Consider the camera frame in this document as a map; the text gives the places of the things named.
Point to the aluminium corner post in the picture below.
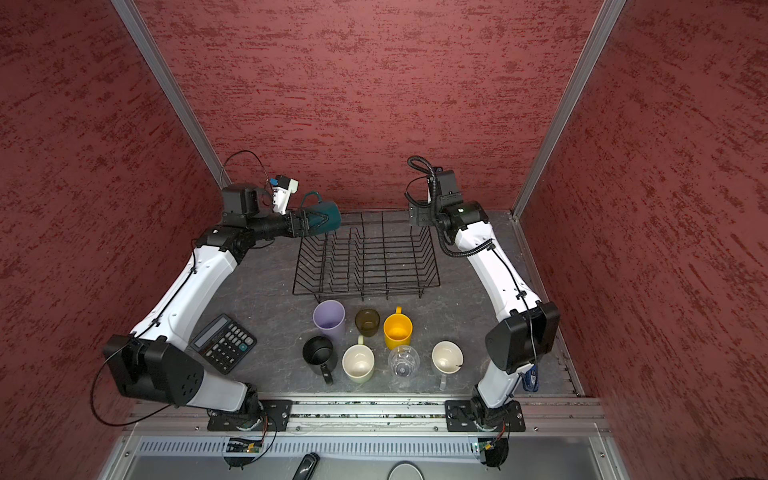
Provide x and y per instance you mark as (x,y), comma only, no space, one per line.
(137,28)
(600,32)

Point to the black remote handset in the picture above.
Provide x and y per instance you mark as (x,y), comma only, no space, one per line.
(306,467)

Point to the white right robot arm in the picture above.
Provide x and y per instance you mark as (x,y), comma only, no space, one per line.
(526,325)

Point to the black calculator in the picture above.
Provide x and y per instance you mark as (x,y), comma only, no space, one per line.
(223,343)

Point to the black mug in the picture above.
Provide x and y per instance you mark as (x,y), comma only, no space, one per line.
(319,354)

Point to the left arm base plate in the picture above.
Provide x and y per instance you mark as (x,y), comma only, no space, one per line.
(274,415)

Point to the white mug grey handle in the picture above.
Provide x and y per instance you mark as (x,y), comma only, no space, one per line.
(447,360)

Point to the lilac plastic cup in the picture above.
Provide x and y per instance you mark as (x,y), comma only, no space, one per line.
(329,318)

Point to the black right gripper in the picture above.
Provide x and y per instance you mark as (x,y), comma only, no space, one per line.
(421,215)

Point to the aluminium corner post left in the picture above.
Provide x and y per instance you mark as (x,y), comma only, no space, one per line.
(137,28)

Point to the clear glass cup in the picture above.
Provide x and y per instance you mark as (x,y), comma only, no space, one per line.
(404,361)

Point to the black wire dish rack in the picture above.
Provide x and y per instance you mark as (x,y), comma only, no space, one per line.
(372,254)

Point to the cream mug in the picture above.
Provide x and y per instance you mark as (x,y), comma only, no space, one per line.
(358,362)

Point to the aluminium corner post right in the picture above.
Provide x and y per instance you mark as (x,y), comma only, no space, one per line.
(600,32)

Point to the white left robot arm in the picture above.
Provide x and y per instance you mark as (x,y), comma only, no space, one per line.
(151,363)

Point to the yellow mug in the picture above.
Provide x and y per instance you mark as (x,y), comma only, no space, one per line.
(398,329)

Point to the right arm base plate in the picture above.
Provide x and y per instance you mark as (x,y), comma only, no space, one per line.
(473,416)

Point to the olive glass cup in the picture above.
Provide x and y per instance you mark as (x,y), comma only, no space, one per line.
(367,322)

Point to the teal green cup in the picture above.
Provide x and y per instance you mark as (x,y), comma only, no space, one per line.
(318,216)

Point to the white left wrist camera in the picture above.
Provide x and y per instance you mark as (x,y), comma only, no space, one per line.
(283,187)

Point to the grey round object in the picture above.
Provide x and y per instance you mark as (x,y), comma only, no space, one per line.
(405,471)

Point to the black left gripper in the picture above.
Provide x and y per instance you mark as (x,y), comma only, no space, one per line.
(293,231)

